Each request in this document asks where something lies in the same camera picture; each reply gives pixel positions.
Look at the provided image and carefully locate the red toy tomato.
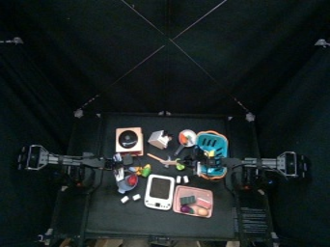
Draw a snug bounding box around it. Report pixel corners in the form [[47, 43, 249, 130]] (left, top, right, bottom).
[[127, 175, 141, 188]]

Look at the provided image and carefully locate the blue toy bowl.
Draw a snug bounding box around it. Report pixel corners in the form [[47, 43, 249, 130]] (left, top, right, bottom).
[[115, 173, 141, 195]]

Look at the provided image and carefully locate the pink toy stove with drawer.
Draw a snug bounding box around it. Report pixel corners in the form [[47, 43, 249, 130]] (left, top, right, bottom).
[[114, 126, 146, 158]]

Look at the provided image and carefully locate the green toy vegetable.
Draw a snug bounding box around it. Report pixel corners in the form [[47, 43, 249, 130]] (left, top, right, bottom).
[[173, 157, 187, 172]]

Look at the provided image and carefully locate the yellow green toy corn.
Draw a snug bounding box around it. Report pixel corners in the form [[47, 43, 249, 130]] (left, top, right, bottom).
[[130, 163, 154, 178]]

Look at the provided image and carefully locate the grey toy frying pan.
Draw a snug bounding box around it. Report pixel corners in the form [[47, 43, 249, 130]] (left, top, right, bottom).
[[173, 128, 199, 157]]

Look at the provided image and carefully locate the wooden toy spatula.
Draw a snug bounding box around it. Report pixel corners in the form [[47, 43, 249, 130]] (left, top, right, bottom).
[[146, 152, 181, 169]]

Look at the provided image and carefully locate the teal dish rack orange rim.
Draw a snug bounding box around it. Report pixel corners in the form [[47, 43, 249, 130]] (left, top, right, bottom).
[[194, 129, 230, 180]]

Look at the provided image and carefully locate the pink plastic tray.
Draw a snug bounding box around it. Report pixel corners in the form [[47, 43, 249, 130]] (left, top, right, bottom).
[[171, 184, 216, 219]]

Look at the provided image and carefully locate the white toy box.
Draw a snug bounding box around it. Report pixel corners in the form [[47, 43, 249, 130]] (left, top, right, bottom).
[[147, 129, 174, 151]]

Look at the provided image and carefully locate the white toy tablet dark screen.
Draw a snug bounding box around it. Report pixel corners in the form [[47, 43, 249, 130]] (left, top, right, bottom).
[[143, 174, 177, 211]]

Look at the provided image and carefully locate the dark green toy block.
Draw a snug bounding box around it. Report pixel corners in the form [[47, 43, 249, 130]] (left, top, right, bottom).
[[179, 196, 198, 206]]

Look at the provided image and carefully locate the red pink toy block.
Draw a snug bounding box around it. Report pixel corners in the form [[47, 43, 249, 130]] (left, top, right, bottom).
[[195, 198, 213, 208]]

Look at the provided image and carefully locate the white text warning label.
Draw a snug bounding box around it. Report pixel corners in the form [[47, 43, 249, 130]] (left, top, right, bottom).
[[240, 206, 272, 236]]

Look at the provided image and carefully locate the thin white diagonal cord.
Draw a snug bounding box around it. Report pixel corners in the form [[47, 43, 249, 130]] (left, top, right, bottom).
[[79, 0, 229, 110], [119, 0, 252, 114]]

